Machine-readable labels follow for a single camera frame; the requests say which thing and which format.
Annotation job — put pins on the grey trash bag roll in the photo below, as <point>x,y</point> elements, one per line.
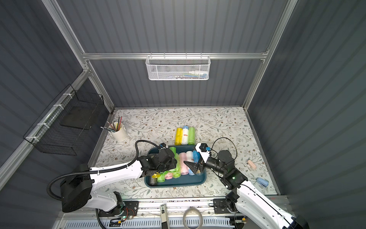
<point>153,181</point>

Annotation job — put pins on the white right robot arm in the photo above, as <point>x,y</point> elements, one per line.
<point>244,197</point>

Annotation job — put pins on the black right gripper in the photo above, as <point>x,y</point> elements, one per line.
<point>201,165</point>

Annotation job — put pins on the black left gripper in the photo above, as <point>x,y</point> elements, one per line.
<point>170,161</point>

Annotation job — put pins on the pink eraser block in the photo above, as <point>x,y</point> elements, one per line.
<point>251,164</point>

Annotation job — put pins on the dark green trash bag roll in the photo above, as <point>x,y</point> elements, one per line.
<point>173,149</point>

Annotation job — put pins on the pale green trash bag roll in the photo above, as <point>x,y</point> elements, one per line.
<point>177,170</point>

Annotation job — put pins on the black wire wall basket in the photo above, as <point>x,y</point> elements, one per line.
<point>65,127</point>

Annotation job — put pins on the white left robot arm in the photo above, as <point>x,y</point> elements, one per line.
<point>82,187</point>

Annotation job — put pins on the teal plastic storage box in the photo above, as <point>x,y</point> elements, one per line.
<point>183,180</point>

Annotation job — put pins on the white wire wall basket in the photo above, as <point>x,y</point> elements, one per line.
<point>179,69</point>

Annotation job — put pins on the light green trash bag roll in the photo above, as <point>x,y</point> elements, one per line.
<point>191,136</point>

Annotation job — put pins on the white pen cup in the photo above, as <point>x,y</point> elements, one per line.
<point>117,130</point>

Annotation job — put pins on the blue small object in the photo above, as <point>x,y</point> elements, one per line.
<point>262,182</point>

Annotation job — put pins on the grey handheld device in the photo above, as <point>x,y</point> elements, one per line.
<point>164,217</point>

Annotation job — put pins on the yellow trash bag roll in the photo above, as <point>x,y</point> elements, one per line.
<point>156,175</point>
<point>178,136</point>

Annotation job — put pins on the white blue trash bag roll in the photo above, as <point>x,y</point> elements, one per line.
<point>185,132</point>

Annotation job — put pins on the pink trash bag roll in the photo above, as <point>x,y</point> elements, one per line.
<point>168,175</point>
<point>183,166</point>

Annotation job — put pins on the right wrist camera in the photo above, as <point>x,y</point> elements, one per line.
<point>204,150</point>

